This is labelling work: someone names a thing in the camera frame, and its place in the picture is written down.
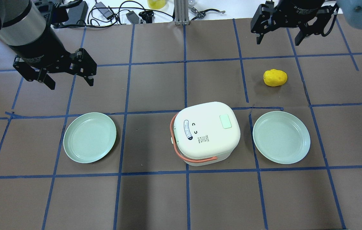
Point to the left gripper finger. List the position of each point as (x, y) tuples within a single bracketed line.
[(30, 74), (83, 65)]

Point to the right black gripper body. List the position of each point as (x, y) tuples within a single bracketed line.
[(300, 10)]

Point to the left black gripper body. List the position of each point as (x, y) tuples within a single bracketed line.
[(39, 44)]

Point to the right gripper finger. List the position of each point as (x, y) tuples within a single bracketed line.
[(266, 19), (323, 16)]

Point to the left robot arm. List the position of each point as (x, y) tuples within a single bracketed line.
[(52, 12)]

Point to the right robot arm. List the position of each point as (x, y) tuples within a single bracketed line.
[(352, 11)]

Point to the white rice cooker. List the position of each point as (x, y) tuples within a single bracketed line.
[(204, 134)]

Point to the black power adapter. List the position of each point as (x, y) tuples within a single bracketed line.
[(77, 14)]

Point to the yellow lemon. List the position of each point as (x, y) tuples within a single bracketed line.
[(275, 78)]

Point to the left green plate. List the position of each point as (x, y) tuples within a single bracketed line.
[(89, 138)]

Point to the green plate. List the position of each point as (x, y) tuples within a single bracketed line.
[(89, 138), (281, 137)]

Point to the right green plate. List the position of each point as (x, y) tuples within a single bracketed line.
[(281, 137)]

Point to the aluminium frame post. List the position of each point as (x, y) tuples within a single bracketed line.
[(181, 12)]

